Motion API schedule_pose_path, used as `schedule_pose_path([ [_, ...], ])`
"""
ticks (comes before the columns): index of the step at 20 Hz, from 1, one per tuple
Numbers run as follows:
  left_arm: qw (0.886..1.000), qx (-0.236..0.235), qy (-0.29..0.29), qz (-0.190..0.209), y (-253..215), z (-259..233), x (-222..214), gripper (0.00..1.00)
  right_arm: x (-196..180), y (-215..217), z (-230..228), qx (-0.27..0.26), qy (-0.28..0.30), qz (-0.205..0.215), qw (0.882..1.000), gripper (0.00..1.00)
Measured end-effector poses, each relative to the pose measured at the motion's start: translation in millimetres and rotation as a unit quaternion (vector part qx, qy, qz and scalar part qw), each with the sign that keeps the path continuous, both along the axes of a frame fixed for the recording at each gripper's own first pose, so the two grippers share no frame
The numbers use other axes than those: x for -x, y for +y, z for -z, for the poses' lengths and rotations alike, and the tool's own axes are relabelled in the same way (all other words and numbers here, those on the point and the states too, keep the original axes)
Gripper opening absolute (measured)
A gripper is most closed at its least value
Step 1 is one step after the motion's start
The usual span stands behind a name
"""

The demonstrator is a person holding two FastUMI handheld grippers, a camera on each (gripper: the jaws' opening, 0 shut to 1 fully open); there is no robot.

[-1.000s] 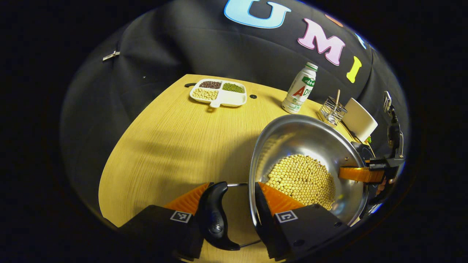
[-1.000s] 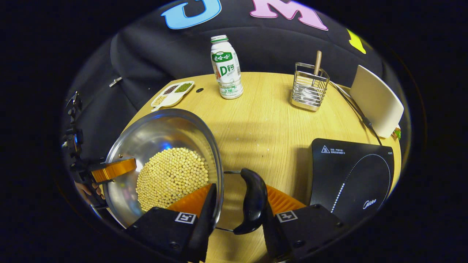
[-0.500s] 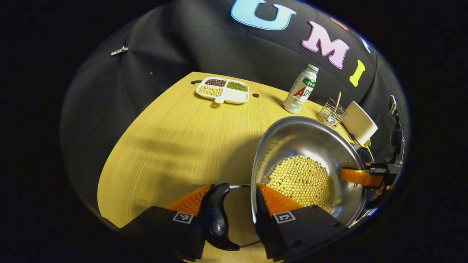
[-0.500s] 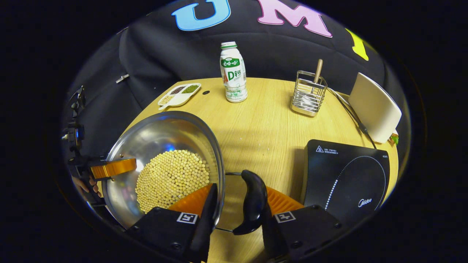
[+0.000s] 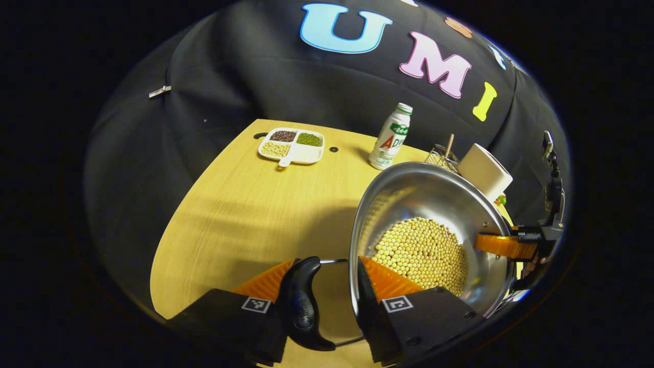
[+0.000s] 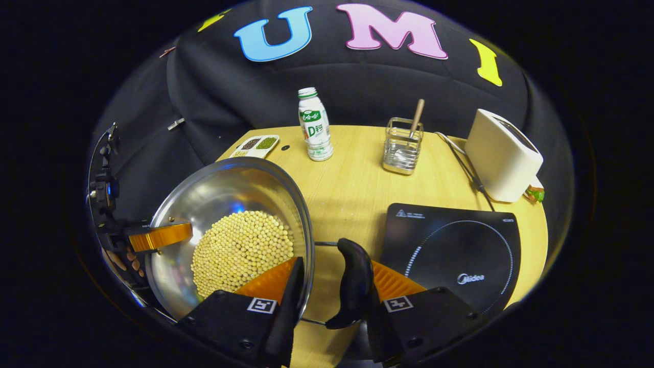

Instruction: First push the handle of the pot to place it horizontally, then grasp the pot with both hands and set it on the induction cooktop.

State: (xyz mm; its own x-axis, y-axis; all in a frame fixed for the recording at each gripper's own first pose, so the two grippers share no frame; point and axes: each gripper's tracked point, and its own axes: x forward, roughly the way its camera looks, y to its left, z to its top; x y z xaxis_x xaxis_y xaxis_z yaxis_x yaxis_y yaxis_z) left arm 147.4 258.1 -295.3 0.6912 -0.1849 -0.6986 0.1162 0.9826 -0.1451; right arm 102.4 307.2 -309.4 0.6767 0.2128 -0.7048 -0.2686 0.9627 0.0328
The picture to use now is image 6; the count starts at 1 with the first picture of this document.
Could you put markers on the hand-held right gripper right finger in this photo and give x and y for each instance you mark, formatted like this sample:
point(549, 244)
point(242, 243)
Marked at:
point(429, 322)

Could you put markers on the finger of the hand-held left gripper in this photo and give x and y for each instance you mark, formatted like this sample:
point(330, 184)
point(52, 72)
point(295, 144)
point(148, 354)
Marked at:
point(161, 236)

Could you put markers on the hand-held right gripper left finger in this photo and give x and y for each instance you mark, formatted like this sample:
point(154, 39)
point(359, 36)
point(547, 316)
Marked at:
point(291, 317)

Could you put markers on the black induction cooktop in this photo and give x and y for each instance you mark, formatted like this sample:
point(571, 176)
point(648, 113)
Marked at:
point(460, 250)

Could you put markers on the steel pot with soybeans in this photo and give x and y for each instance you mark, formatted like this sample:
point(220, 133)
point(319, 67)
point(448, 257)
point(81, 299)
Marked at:
point(240, 245)

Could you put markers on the silver cloth clip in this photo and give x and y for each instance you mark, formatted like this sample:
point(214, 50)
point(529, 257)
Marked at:
point(176, 123)

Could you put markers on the white divided bean dish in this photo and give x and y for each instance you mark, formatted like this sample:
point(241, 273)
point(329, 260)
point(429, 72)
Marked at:
point(255, 145)

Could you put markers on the red cloth clip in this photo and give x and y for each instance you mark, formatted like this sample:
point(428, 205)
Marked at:
point(167, 52)

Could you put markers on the sandwich on plate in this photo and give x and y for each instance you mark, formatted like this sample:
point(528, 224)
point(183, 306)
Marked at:
point(535, 193)

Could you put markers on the white toaster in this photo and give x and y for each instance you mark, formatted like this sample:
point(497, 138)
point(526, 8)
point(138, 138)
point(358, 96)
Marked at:
point(500, 153)

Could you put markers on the white drink bottle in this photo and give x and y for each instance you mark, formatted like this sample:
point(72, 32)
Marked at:
point(316, 128)

